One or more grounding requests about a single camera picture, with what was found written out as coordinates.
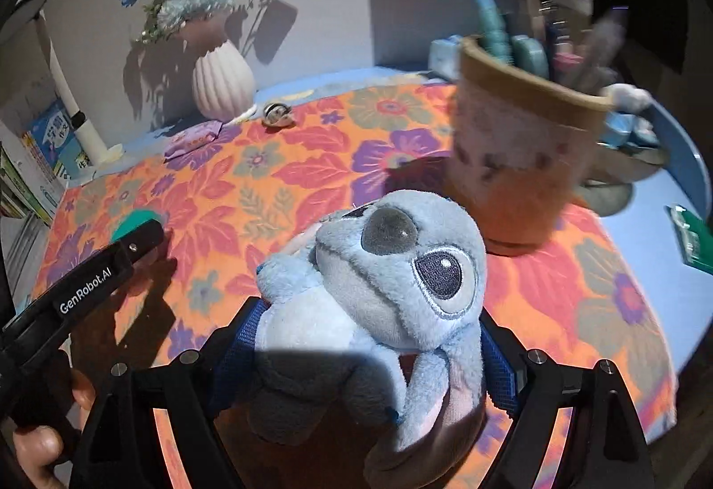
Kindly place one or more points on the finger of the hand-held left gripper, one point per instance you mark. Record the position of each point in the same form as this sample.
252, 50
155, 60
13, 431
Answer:
142, 241

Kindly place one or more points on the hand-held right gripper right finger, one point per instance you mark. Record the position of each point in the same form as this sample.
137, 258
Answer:
498, 366

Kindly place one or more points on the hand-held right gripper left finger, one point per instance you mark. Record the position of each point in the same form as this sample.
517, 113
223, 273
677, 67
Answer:
237, 355

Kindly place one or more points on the teal object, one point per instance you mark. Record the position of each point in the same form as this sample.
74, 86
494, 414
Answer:
133, 222

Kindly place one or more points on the blue plush toy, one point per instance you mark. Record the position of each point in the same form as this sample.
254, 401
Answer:
356, 272

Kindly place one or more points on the person's left hand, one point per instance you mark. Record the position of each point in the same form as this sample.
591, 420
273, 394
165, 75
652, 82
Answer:
39, 450

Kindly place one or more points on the purple packet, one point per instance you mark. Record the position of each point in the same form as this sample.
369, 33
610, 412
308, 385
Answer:
192, 138

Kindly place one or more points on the white desk lamp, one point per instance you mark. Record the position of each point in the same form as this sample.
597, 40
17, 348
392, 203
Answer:
83, 132

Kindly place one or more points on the row of books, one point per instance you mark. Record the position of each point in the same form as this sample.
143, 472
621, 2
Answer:
50, 132

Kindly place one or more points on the white ribbed vase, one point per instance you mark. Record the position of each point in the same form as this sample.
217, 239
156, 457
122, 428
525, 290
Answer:
220, 77

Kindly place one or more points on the small metal trinket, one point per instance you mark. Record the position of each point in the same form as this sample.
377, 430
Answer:
277, 113

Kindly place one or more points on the floral orange tablecloth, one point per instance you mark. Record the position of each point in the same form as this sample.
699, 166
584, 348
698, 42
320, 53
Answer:
312, 144

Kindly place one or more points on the brown and pink holder cup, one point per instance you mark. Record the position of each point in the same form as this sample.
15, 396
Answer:
512, 149

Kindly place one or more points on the white plush toy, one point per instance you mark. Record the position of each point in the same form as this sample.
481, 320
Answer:
629, 96

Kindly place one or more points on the pale blue tissue pack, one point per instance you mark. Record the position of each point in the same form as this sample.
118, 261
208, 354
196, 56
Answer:
445, 56

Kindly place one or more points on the teal comb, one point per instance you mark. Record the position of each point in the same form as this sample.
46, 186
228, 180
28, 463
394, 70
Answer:
493, 21

